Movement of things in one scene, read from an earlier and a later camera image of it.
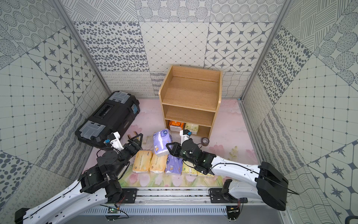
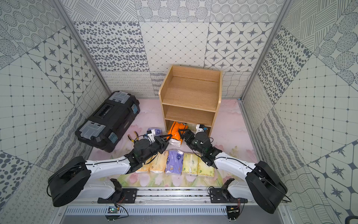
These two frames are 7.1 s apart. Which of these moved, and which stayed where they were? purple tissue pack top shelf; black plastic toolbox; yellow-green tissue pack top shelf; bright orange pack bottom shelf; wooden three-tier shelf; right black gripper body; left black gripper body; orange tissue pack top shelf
Moved: right black gripper body; bright orange pack bottom shelf; left black gripper body
Stayed: wooden three-tier shelf; black plastic toolbox; yellow-green tissue pack top shelf; orange tissue pack top shelf; purple tissue pack top shelf
